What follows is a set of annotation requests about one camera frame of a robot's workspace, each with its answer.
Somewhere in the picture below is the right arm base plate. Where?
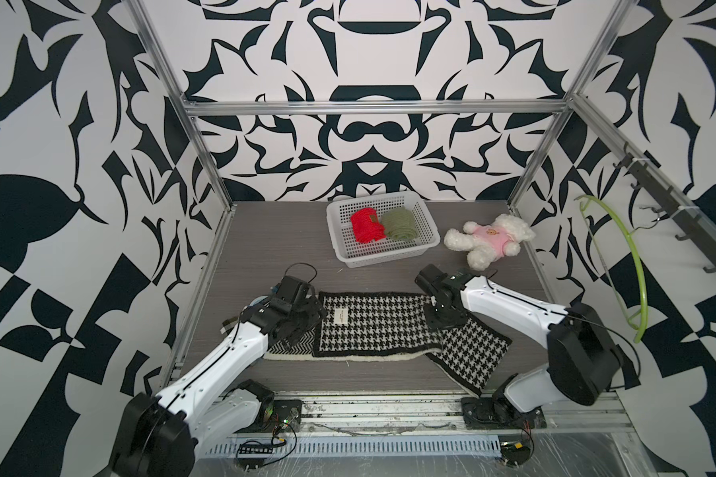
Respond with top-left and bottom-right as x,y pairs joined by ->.
461,397 -> 547,429

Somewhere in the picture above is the black connector hub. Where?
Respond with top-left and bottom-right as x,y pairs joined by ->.
500,441 -> 533,468
235,440 -> 276,459

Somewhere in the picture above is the green clothes hanger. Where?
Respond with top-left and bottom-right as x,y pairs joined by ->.
575,195 -> 650,344

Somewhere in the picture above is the red knitted scarf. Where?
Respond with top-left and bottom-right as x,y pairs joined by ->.
350,208 -> 386,244

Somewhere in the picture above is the green knitted scarf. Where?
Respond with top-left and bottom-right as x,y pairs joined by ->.
380,207 -> 419,242

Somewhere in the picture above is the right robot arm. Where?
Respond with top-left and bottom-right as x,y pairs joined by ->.
415,264 -> 625,421

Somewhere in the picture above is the grey wall hook rail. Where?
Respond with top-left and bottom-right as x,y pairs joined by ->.
616,141 -> 716,274

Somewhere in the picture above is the black connector hub left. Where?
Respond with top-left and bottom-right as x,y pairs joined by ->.
235,440 -> 276,459

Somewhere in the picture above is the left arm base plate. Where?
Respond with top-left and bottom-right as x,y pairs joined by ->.
239,399 -> 304,433

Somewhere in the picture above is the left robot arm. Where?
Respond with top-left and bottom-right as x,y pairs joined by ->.
101,275 -> 326,476

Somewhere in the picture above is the black white houndstooth scarf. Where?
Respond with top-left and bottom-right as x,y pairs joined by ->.
263,290 -> 513,398

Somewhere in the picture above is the white teddy bear pink shirt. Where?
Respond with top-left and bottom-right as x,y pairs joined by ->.
444,214 -> 536,271

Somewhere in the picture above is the white slotted cable duct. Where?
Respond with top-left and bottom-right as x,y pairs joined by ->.
202,434 -> 501,459

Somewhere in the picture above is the black connector hub right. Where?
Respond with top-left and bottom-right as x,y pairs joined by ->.
500,441 -> 533,468

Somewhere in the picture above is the white plastic basket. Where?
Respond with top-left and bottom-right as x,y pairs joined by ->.
326,191 -> 441,268

